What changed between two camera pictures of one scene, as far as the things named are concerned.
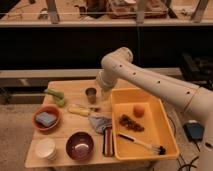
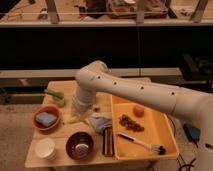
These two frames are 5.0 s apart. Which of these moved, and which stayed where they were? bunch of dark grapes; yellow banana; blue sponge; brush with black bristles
Moved: yellow banana
Stayed: bunch of dark grapes; brush with black bristles; blue sponge
